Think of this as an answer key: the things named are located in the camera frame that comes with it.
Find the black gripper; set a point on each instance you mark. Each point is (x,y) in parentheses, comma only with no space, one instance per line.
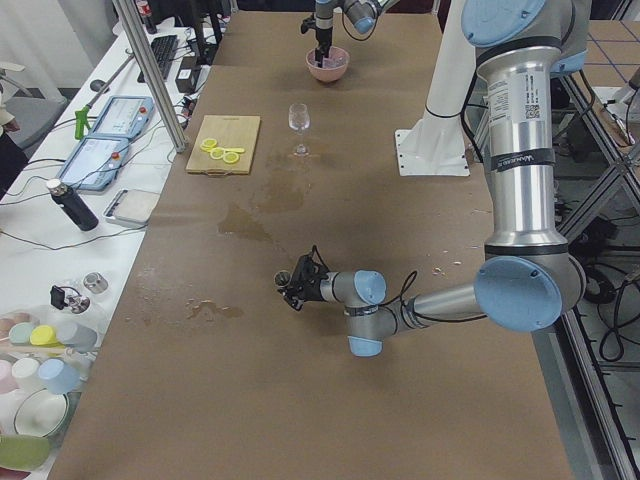
(313,289)
(323,28)

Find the steel double jigger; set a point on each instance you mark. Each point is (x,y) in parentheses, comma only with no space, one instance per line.
(282,279)

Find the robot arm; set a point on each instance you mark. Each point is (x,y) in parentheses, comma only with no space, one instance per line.
(528,279)
(363,15)

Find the clear ice cubes pile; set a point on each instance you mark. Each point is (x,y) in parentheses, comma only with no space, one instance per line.
(327,63)

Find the clear wine glass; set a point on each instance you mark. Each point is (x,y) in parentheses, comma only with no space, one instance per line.
(299,122)

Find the pink bowl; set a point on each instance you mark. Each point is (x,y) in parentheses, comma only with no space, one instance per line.
(328,76)

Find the bamboo cutting board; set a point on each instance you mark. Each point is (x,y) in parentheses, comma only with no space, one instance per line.
(230,131)

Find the lemon slice lower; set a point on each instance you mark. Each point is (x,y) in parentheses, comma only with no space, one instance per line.
(230,158)

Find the lemon slice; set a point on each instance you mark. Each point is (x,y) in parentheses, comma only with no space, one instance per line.
(230,158)
(217,153)
(208,144)

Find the lemon slice middle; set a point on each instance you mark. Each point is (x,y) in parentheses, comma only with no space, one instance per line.
(217,153)

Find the lemon slice upper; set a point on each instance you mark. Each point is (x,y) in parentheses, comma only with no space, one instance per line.
(208,144)

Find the black keyboard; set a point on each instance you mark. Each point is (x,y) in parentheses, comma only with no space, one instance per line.
(164,48)

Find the white scale tray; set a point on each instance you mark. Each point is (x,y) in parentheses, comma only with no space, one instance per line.
(131,208)

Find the upper teach pendant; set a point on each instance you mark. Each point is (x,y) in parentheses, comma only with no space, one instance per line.
(123,116)

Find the teach pendant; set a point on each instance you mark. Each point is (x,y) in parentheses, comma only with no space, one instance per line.
(123,116)
(94,163)

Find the lower teach pendant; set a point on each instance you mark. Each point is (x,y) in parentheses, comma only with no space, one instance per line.
(94,163)

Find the black water bottle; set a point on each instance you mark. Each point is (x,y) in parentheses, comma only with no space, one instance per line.
(72,204)

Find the blue cup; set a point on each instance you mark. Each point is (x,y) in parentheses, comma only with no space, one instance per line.
(58,377)

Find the yellow cup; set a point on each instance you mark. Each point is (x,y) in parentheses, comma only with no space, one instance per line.
(44,336)

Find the white plate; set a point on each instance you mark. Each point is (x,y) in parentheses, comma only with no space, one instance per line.
(42,414)

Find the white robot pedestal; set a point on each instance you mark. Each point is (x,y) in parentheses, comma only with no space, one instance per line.
(435,145)

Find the aluminium frame post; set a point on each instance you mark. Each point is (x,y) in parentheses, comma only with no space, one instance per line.
(128,16)

